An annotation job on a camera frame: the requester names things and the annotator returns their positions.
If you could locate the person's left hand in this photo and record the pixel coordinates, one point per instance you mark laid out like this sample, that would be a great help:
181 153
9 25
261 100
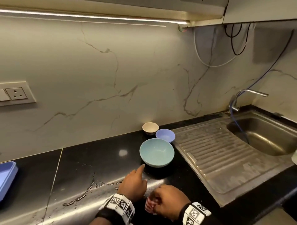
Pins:
132 187

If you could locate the person's right hand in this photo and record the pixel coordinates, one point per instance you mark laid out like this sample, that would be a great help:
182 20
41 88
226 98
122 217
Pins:
174 201

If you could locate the red checkered cloth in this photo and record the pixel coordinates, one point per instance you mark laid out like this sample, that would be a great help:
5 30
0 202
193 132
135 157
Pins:
149 205

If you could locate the teal bowl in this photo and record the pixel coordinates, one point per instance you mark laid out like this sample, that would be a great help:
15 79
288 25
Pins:
156 153

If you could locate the small blue bowl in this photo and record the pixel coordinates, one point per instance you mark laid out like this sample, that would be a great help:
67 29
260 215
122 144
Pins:
165 135

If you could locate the small cream bowl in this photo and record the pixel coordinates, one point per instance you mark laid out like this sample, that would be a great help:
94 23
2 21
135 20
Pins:
150 127

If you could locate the person's left forearm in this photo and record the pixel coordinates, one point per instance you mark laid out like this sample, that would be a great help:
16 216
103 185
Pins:
96 222

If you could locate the left wrist marker band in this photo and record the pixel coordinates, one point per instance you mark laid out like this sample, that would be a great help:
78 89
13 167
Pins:
118 205

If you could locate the steel sink with drainboard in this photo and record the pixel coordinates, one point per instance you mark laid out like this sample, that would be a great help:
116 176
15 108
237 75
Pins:
220 157

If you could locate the steel faucet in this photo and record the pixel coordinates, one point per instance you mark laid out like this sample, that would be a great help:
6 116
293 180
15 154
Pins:
233 107

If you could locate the blue rectangular tray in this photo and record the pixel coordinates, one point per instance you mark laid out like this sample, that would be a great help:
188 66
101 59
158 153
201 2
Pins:
7 176

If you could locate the LED light strip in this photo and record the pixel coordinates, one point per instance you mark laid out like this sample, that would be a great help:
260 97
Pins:
92 16

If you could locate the white wall switch socket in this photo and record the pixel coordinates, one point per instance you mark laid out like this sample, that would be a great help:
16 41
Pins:
16 93

